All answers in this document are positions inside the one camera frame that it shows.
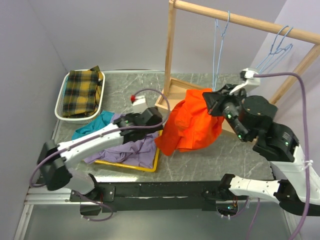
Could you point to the yellow plastic tray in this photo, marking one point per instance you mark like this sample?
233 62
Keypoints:
140 167

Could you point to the orange t shirt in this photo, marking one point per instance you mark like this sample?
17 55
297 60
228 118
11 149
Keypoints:
189 126

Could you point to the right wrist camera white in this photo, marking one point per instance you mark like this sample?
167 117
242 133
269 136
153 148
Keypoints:
250 82

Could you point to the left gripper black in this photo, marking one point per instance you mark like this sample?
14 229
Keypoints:
155 129

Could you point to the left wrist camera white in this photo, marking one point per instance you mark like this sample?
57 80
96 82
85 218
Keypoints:
138 103

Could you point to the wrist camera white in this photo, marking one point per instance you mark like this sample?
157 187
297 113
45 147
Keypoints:
250 82
138 103

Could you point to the wooden hanger rack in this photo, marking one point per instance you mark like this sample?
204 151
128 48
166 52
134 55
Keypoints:
174 89

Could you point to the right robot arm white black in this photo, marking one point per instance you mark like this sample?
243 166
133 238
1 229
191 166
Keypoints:
251 118

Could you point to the blue wire hanger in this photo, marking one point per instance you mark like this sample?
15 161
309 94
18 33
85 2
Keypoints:
280 56
218 43
274 50

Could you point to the yellow plaid cloth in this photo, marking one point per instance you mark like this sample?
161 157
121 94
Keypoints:
82 92

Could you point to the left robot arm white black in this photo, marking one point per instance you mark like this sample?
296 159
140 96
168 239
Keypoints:
56 161

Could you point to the purple t shirt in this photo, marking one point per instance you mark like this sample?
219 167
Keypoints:
139 154

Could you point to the white plastic basket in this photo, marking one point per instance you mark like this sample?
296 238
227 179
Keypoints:
58 110

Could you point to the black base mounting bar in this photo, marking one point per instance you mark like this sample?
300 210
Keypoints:
177 195

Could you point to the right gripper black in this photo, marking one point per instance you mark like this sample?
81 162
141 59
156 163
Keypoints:
215 99

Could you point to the teal t shirt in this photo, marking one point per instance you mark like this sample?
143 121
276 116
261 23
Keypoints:
98 123

